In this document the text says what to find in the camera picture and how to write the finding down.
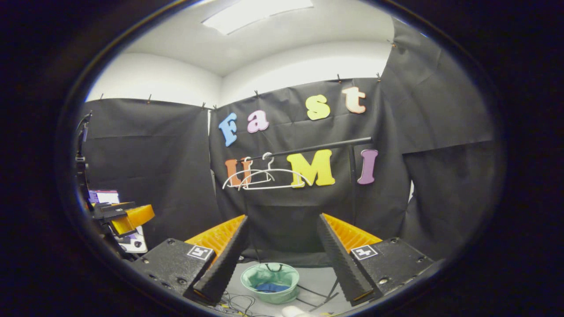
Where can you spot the black backdrop cloth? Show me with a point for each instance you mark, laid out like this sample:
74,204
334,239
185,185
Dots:
154,154

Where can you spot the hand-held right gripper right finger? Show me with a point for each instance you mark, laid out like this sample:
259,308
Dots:
343,264

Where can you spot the row of black backdrop clips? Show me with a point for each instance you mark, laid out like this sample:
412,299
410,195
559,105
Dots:
339,78

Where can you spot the white rounded object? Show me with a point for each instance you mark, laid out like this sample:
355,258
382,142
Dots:
297,311

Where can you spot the white and purple screen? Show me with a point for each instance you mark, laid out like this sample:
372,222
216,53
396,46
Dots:
105,197

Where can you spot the green laundry hamper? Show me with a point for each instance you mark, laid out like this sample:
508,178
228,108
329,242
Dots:
251,281

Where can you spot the white clothes hanger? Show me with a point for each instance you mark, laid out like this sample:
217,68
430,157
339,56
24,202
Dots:
227,182
282,188

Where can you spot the ceiling light panel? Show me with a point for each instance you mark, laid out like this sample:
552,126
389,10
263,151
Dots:
255,15

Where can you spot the black clothes rack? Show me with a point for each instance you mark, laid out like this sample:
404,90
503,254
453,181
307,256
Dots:
330,144

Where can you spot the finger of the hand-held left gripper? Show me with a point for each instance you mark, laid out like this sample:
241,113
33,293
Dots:
136,216
114,205

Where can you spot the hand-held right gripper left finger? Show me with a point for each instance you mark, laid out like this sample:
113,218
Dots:
227,259

